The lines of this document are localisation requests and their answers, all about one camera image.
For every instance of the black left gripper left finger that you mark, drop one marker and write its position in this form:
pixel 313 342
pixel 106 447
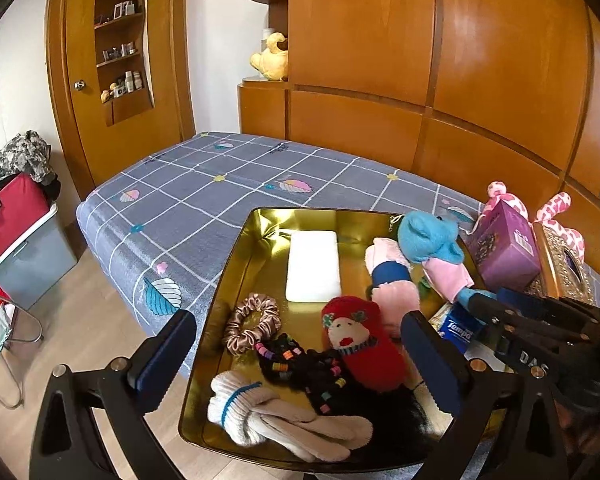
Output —
pixel 67 443

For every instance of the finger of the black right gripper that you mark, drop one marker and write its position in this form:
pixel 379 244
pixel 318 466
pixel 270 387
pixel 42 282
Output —
pixel 554 311
pixel 536 337

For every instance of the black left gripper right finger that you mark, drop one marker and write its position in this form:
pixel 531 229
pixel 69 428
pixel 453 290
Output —
pixel 529 443

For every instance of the blue plush elephant doll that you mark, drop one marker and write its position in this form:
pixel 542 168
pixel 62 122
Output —
pixel 431 241

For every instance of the black beaded braided wig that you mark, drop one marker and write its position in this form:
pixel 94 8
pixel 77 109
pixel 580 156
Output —
pixel 332 390

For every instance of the pink socks navy band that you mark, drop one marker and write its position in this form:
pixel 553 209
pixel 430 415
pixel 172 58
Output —
pixel 392 288

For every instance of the red christmas sock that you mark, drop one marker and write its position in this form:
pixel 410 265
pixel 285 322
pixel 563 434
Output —
pixel 354 330

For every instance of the gold metal tray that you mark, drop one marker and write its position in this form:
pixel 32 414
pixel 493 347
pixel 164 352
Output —
pixel 258 263

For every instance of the white knit gloves blue band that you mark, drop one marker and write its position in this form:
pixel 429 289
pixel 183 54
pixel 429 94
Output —
pixel 252 414

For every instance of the blue Tempo tissue pack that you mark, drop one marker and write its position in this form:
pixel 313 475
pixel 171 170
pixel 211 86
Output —
pixel 459 327

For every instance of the purple cardboard box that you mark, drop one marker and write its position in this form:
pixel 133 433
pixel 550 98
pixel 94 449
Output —
pixel 503 249

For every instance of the grey storage bin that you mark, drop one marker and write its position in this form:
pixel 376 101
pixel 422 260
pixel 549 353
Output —
pixel 36 260

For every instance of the beige satin scrunchie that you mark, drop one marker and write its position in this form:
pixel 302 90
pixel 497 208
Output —
pixel 255 319

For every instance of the grey checked bed sheet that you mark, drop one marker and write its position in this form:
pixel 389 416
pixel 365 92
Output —
pixel 173 217

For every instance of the red cloth bundle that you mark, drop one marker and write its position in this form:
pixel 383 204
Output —
pixel 22 204

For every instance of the camouflage garment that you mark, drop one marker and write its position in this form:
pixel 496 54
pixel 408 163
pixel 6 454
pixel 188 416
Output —
pixel 27 153

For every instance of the yellow plush duck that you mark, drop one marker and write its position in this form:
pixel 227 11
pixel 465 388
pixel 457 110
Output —
pixel 272 62

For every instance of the wooden door with shelves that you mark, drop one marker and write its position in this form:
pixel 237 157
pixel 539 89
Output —
pixel 119 83

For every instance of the metal chair frame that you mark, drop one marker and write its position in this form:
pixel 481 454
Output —
pixel 9 313

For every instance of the wooden wall cabinet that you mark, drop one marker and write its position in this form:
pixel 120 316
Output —
pixel 461 92

